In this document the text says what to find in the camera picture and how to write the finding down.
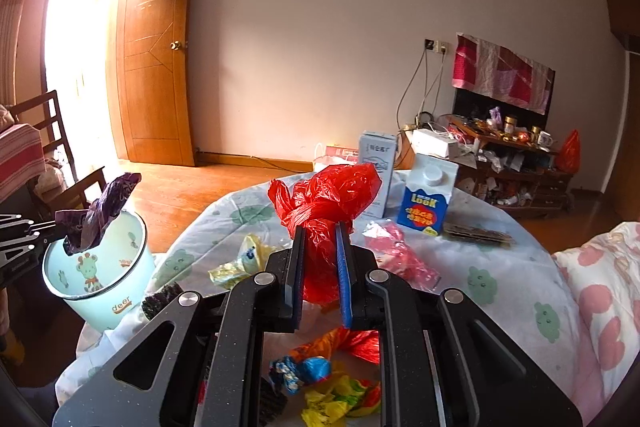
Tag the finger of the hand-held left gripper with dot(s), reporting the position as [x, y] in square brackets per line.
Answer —
[40, 227]
[20, 257]

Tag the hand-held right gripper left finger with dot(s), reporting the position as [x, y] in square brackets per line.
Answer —
[298, 277]

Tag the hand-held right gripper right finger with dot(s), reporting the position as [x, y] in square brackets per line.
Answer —
[344, 277]

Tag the purple snack wrapper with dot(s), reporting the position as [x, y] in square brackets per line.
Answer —
[107, 202]

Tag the light blue trash bin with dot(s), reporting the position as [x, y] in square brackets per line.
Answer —
[100, 277]

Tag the blue snack wrapper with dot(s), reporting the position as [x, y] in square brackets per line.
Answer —
[305, 369]

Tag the pink plastic bag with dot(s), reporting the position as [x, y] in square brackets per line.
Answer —
[395, 247]

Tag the yellow green snack wrapper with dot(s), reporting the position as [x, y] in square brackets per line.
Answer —
[240, 262]

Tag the orange plastic bag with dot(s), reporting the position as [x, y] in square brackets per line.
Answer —
[312, 347]

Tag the red striped cloth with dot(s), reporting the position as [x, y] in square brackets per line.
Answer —
[17, 157]

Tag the dark wooden chair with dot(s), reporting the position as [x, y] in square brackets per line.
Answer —
[50, 122]

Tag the blue and white carton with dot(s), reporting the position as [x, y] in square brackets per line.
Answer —
[425, 202]

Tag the white shopping bag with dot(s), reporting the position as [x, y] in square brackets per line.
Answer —
[327, 159]

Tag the yellow plastic wrapper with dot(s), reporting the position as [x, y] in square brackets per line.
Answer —
[340, 399]

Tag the dark mesh scrap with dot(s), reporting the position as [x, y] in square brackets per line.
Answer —
[162, 299]
[272, 402]

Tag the tall white milk carton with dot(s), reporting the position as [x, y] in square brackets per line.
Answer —
[377, 152]

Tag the white box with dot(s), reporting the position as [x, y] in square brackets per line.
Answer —
[435, 142]

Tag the wooden door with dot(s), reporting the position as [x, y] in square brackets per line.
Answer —
[155, 57]

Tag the cluttered wooden tv stand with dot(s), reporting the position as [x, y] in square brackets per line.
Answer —
[525, 172]

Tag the black television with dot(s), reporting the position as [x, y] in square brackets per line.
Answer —
[480, 101]

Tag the gold jar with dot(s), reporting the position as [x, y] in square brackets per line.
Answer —
[510, 124]

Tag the white mug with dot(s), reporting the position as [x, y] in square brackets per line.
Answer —
[544, 139]

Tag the pink spotted blanket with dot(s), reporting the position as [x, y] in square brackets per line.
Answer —
[600, 297]

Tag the red patchwork cloth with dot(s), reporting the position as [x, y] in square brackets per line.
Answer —
[500, 72]

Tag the small red plastic bag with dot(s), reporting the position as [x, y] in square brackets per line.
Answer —
[570, 152]

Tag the dark wall socket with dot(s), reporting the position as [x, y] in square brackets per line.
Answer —
[429, 43]

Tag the white wall socket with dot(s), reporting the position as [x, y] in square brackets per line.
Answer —
[441, 47]

